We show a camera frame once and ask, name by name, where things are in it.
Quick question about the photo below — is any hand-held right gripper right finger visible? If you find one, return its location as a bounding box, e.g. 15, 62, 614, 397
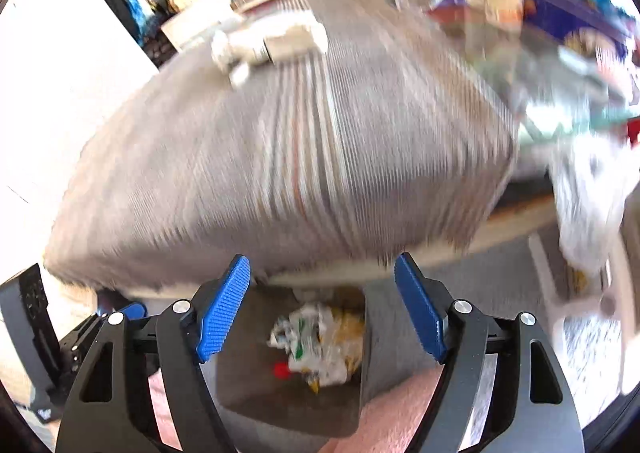
395, 253, 585, 453

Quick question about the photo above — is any white plastic bag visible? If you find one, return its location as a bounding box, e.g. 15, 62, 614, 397
550, 133, 633, 279

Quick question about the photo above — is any blue cookie tin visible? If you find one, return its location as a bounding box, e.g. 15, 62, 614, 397
520, 0, 631, 58

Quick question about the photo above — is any blue hanging garment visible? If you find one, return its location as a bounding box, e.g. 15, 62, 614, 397
120, 0, 151, 34

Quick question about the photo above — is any yellow bag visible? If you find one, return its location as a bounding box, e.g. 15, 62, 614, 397
310, 310, 366, 391

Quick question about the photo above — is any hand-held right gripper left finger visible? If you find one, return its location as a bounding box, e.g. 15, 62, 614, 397
55, 255, 251, 453

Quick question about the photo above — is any plaid grey tablecloth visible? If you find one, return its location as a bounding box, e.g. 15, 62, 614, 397
42, 0, 521, 294

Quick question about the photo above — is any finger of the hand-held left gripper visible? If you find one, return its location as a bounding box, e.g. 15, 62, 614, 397
60, 302, 148, 384

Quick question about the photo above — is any white chair frame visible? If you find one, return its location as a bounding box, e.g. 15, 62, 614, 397
527, 233, 631, 394

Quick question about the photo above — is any bamboo folding screen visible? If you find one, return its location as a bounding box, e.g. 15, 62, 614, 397
0, 0, 158, 259

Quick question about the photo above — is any dark grey trash bin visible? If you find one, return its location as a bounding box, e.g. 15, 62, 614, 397
200, 283, 368, 438

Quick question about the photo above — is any beige TV stand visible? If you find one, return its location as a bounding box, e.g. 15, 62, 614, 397
160, 0, 381, 54

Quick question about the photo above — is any crumpled white wrapper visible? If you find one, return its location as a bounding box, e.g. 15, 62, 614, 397
210, 28, 266, 86

